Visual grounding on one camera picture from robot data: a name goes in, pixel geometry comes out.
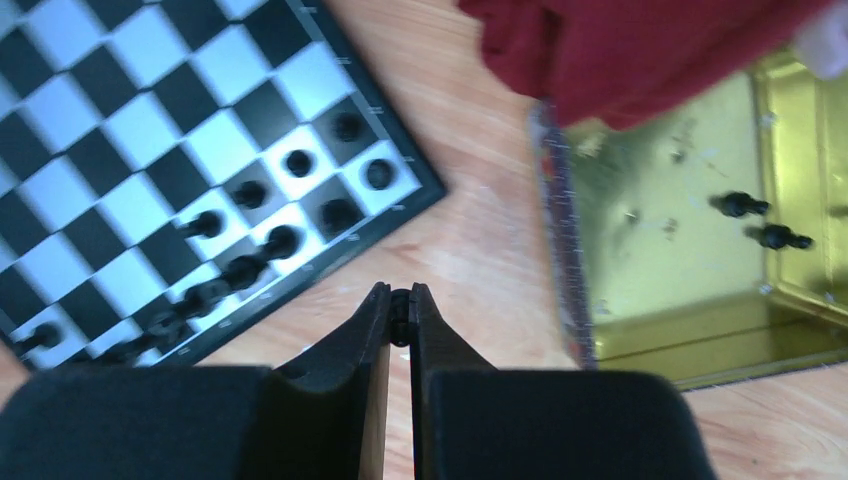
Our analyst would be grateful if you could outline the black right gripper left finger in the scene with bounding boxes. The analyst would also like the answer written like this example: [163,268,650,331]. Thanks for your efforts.
[1,282,391,479]

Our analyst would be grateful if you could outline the dark red hanging shirt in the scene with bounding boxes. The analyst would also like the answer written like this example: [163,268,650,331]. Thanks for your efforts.
[459,1,846,130]

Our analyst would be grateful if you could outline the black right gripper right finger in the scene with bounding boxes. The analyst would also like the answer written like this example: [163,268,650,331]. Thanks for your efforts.
[409,283,715,479]

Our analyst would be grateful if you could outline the black white chessboard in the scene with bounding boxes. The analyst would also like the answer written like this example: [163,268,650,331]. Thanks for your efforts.
[1,0,447,371]

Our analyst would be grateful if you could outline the black chess pieces in tin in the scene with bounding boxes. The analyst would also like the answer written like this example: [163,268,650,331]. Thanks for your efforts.
[710,190,815,252]

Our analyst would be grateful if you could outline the yellow metal tin tray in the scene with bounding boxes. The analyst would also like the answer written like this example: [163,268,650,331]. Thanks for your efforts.
[528,51,847,390]

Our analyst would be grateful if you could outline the black chess piece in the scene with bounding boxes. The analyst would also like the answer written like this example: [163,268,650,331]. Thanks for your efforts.
[389,289,411,348]

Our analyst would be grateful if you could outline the black pieces set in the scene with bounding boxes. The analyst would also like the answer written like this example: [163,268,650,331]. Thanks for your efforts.
[1,98,422,369]

